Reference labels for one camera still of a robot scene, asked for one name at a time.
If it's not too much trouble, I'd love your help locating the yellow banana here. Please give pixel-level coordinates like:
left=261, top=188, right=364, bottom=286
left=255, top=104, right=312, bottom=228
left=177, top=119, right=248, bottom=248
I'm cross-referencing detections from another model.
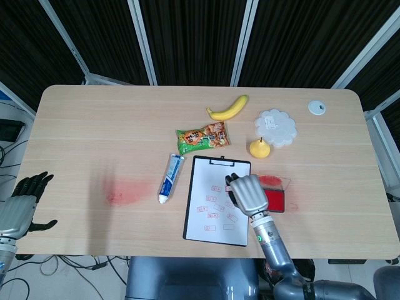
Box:
left=206, top=94, right=250, bottom=121

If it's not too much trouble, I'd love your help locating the white partition frame post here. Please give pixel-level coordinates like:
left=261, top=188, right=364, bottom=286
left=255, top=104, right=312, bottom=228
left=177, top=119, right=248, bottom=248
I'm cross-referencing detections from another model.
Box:
left=231, top=0, right=260, bottom=87
left=39, top=0, right=91, bottom=85
left=127, top=0, right=158, bottom=86
left=0, top=81, right=35, bottom=118
left=331, top=14, right=400, bottom=90
left=364, top=109, right=400, bottom=188

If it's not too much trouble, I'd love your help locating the black clipboard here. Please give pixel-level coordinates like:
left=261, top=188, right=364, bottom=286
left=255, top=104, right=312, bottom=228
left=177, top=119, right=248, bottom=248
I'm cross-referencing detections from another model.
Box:
left=182, top=155, right=253, bottom=248

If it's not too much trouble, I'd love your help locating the black grey right robot hand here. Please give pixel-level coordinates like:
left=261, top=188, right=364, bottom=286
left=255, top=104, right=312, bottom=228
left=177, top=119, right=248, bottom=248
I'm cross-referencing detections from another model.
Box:
left=224, top=173, right=269, bottom=217

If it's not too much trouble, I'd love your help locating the green orange snack bag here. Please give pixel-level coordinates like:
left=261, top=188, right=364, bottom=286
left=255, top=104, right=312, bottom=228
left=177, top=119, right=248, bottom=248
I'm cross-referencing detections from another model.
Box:
left=174, top=121, right=231, bottom=156

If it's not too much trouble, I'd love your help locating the blue white toothpaste tube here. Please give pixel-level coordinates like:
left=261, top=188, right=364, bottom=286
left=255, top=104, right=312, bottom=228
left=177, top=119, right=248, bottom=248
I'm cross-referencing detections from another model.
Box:
left=157, top=152, right=185, bottom=205

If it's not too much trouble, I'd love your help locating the grey robot torso base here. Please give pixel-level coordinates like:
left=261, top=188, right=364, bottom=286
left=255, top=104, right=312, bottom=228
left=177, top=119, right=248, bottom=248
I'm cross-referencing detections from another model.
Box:
left=126, top=256, right=266, bottom=300

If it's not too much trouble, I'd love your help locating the white stamped paper sheet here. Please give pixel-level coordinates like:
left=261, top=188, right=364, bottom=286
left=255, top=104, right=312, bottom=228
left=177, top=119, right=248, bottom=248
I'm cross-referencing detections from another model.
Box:
left=186, top=157, right=251, bottom=246

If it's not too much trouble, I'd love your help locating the red ink pad clear lid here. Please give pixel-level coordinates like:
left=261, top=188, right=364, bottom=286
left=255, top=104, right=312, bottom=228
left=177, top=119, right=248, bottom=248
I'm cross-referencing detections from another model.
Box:
left=257, top=174, right=292, bottom=214

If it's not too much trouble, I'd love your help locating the black floor cable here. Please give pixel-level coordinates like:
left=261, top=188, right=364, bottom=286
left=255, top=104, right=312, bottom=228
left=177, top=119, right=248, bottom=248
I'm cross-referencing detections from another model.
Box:
left=15, top=254, right=129, bottom=282

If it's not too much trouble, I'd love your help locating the black grey left robot hand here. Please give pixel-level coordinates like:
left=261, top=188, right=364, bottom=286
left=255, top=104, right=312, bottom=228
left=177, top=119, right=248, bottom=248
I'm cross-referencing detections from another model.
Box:
left=0, top=171, right=59, bottom=240

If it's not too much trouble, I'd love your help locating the white round cable grommet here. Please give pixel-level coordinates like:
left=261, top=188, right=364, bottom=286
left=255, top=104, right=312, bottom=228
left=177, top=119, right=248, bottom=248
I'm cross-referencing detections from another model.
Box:
left=307, top=99, right=327, bottom=116

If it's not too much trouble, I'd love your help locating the yellow pear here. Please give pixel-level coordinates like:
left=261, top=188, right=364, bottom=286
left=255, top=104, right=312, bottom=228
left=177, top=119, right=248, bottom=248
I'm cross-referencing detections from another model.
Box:
left=249, top=136, right=273, bottom=159

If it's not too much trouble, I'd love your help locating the black box device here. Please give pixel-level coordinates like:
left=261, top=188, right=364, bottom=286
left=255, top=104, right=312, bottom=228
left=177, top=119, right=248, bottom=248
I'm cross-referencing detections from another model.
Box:
left=0, top=120, right=26, bottom=141

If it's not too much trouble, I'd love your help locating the white flower-shaped plate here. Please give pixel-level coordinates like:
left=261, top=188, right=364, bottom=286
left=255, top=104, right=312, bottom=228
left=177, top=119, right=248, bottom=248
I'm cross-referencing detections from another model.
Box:
left=253, top=108, right=298, bottom=148

